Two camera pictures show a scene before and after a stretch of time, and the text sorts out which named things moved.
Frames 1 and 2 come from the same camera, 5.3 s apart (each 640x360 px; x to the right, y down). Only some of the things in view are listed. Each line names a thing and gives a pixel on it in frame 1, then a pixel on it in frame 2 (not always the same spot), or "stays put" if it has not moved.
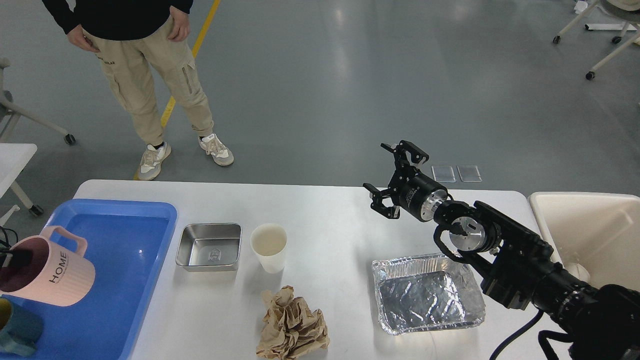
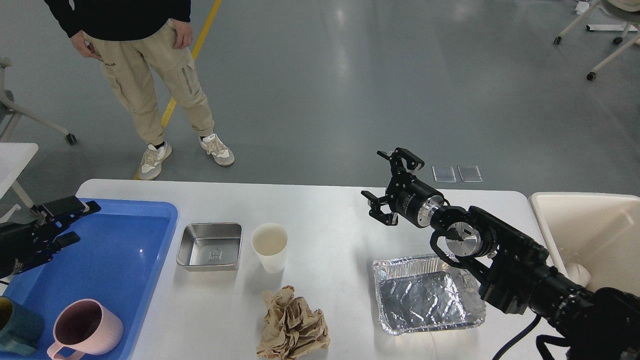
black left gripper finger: [20, 257] -> [44, 253]
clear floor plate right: [469, 173] stays put
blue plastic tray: [126, 240] stays put
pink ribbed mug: [42, 271] -> [85, 326]
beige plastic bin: [600, 231] stays put
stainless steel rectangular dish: [209, 247] stays put
